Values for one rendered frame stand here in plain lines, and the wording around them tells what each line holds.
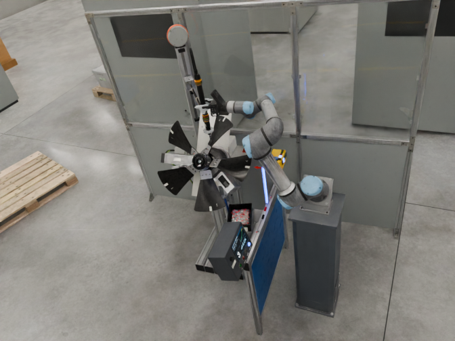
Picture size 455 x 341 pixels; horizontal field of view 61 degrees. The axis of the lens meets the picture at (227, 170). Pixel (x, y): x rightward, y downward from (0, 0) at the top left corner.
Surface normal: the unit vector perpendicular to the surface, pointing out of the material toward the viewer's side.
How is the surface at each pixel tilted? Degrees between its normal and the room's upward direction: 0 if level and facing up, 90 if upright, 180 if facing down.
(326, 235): 90
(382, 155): 90
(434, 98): 90
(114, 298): 0
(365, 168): 90
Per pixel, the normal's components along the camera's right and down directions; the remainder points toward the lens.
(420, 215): -0.15, -0.78
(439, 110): -0.42, 0.61
